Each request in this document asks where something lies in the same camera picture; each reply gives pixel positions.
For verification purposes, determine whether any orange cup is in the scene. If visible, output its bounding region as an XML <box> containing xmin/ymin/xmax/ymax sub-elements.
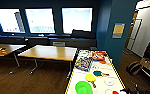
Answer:
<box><xmin>112</xmin><ymin>90</ymin><xmax>120</xmax><ymax>94</ymax></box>

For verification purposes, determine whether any green bowl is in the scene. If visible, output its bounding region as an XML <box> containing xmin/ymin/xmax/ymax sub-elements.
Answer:
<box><xmin>74</xmin><ymin>81</ymin><xmax>93</xmax><ymax>94</ymax></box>

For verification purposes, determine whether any yellow wooden gaming table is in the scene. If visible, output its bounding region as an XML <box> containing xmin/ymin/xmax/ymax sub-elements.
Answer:
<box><xmin>64</xmin><ymin>49</ymin><xmax>129</xmax><ymax>94</ymax></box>

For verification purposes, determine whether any clear plastic bowl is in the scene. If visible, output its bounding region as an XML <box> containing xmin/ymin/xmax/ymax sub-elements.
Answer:
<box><xmin>104</xmin><ymin>88</ymin><xmax>115</xmax><ymax>94</ymax></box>
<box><xmin>104</xmin><ymin>77</ymin><xmax>116</xmax><ymax>86</ymax></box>

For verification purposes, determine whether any brown cardboard box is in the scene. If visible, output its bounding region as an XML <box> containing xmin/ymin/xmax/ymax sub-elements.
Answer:
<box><xmin>139</xmin><ymin>57</ymin><xmax>150</xmax><ymax>72</ymax></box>

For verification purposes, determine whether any teal ping pong paddle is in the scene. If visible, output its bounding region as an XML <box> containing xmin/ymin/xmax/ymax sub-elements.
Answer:
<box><xmin>92</xmin><ymin>70</ymin><xmax>110</xmax><ymax>78</ymax></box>

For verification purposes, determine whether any yellow ping pong paddle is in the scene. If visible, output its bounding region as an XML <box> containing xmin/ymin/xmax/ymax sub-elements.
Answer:
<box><xmin>84</xmin><ymin>73</ymin><xmax>98</xmax><ymax>89</ymax></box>

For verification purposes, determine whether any colourful game box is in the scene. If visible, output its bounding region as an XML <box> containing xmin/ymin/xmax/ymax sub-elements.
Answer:
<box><xmin>74</xmin><ymin>56</ymin><xmax>94</xmax><ymax>72</ymax></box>

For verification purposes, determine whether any white flat box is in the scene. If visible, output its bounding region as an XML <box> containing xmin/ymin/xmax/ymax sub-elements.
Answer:
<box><xmin>77</xmin><ymin>49</ymin><xmax>93</xmax><ymax>59</ymax></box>

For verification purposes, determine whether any dark sofa cushion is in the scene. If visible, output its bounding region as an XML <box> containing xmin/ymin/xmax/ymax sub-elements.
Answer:
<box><xmin>71</xmin><ymin>29</ymin><xmax>93</xmax><ymax>40</ymax></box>

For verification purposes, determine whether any white paper sign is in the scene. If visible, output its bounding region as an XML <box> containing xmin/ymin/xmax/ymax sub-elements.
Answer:
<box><xmin>52</xmin><ymin>41</ymin><xmax>66</xmax><ymax>47</ymax></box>

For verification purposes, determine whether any long wooden table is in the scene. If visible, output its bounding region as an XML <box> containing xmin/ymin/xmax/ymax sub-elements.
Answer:
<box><xmin>17</xmin><ymin>44</ymin><xmax>78</xmax><ymax>79</ymax></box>

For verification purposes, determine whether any glass door with frame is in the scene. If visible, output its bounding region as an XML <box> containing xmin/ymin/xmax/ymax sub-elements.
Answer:
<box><xmin>126</xmin><ymin>18</ymin><xmax>144</xmax><ymax>51</ymax></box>

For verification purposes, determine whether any yellow wall sign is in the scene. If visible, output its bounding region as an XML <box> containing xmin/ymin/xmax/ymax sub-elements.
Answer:
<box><xmin>112</xmin><ymin>22</ymin><xmax>126</xmax><ymax>39</ymax></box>

